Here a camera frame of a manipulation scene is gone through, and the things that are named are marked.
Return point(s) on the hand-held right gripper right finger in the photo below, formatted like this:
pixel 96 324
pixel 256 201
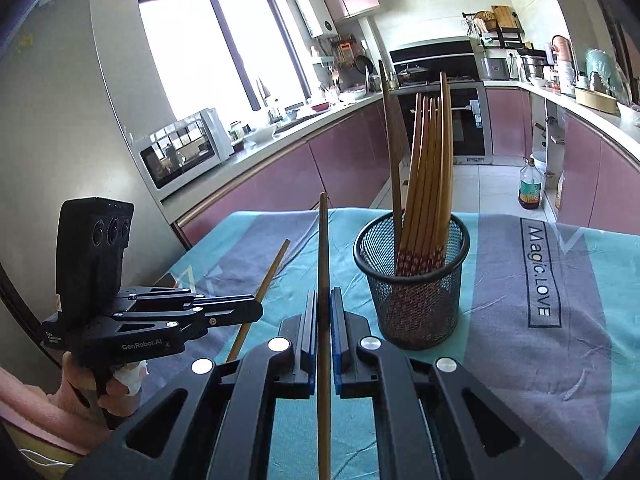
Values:
pixel 337 345

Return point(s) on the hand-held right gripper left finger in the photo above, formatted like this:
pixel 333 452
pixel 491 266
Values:
pixel 311 345

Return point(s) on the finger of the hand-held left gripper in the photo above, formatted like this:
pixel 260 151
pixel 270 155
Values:
pixel 160 299
pixel 225 314

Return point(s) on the black mesh cup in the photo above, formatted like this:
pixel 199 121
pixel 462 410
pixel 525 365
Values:
pixel 415 320

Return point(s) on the bunch of wooden chopsticks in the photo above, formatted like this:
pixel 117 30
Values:
pixel 425 185

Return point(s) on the person's left forearm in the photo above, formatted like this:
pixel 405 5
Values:
pixel 35 410

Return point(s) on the person's left hand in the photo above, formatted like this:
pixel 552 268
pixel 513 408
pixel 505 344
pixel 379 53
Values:
pixel 120 397

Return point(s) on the grey refrigerator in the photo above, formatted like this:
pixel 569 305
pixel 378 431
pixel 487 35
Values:
pixel 50 135

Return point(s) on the white microwave oven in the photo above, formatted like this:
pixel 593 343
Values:
pixel 185 157

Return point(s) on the blue and purple tablecloth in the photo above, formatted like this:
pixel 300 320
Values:
pixel 500 310

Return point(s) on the pink lower kitchen cabinet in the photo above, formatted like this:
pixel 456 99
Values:
pixel 600 175
pixel 507 120
pixel 310 170

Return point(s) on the white bowl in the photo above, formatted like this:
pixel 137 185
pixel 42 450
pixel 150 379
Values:
pixel 261 134

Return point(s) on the pale yellow garment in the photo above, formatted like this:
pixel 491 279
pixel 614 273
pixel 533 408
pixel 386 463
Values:
pixel 30 455

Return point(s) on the kitchen window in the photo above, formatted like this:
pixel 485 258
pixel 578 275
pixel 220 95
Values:
pixel 200 55

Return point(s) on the cooking oil bottle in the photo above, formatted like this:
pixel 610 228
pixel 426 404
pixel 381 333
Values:
pixel 530 190

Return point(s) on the black built-in oven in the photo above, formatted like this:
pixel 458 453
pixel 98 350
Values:
pixel 472 125

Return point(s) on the white bucket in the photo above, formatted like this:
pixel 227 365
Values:
pixel 539 162

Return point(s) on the black hanging pan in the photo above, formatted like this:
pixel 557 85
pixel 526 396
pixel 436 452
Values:
pixel 364 65

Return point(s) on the pot with glass lid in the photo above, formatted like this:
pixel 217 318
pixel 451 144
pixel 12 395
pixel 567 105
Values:
pixel 412 72

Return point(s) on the black range hood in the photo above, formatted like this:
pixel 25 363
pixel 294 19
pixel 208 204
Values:
pixel 430 52

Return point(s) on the white water heater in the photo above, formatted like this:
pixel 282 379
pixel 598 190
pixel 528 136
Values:
pixel 315 15

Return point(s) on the silver countertop appliance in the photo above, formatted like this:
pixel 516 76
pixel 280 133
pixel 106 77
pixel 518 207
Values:
pixel 494 69

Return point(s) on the round beige box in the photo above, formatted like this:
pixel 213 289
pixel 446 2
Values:
pixel 595 100

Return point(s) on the wooden cutting board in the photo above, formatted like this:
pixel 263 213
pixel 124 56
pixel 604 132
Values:
pixel 502 16

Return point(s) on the bowl with plastic wrap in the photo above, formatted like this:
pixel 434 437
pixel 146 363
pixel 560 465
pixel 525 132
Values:
pixel 630 114

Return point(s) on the green plastic bag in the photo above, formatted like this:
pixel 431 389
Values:
pixel 602 72

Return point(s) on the black wall rack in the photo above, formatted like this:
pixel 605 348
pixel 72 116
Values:
pixel 505 37

